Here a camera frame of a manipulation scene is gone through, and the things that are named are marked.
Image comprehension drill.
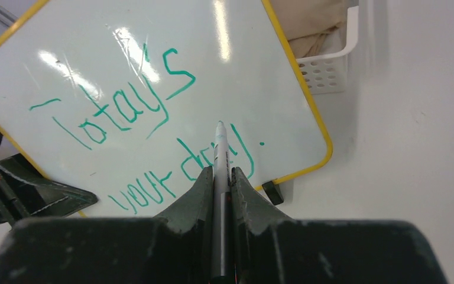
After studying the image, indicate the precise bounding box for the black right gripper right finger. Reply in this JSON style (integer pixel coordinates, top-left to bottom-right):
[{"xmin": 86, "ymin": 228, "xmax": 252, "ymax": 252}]
[{"xmin": 231, "ymin": 167, "xmax": 292, "ymax": 283}]

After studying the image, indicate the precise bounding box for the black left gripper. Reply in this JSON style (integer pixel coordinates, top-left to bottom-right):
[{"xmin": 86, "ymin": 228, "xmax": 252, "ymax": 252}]
[{"xmin": 0, "ymin": 133, "xmax": 99, "ymax": 225}]

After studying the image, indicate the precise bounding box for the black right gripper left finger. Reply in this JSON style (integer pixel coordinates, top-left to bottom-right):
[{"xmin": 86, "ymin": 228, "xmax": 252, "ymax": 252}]
[{"xmin": 153, "ymin": 166, "xmax": 213, "ymax": 283}]

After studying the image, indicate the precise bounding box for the green whiteboard marker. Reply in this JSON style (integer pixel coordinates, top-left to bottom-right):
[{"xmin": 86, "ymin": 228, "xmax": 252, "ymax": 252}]
[{"xmin": 210, "ymin": 121, "xmax": 236, "ymax": 283}]

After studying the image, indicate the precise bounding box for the yellow-framed whiteboard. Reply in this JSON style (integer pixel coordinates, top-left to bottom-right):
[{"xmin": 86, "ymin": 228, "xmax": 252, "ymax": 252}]
[{"xmin": 0, "ymin": 1, "xmax": 332, "ymax": 217}]

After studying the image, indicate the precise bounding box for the black whiteboard foot clip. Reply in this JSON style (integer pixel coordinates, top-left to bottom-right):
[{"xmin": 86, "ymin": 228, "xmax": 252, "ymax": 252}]
[{"xmin": 262, "ymin": 180, "xmax": 284, "ymax": 205}]

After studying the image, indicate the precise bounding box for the white perforated plastic basket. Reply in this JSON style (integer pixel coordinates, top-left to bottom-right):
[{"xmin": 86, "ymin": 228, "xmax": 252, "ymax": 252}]
[{"xmin": 297, "ymin": 1, "xmax": 359, "ymax": 95}]

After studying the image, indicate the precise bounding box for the beige folded cloth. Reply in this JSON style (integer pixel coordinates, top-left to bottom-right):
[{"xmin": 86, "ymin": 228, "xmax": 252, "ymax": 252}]
[{"xmin": 270, "ymin": 0, "xmax": 348, "ymax": 59}]

